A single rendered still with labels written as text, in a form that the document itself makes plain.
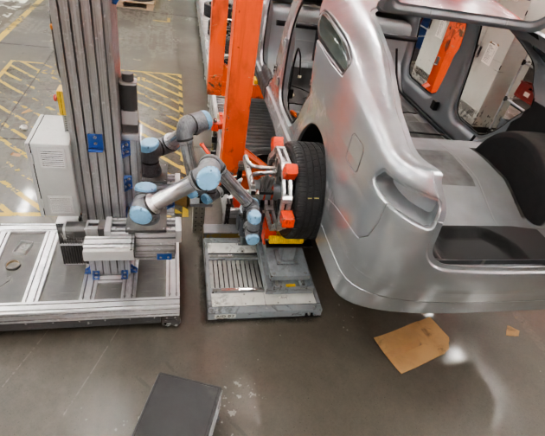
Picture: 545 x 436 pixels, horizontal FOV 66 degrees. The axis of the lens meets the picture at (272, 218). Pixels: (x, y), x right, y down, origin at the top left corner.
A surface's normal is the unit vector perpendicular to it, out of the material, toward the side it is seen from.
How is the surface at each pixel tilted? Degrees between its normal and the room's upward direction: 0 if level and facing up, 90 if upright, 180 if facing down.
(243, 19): 90
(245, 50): 90
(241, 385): 0
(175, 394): 0
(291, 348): 0
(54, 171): 90
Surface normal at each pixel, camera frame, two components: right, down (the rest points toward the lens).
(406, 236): -0.34, 0.52
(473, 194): 0.20, -0.50
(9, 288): 0.15, -0.78
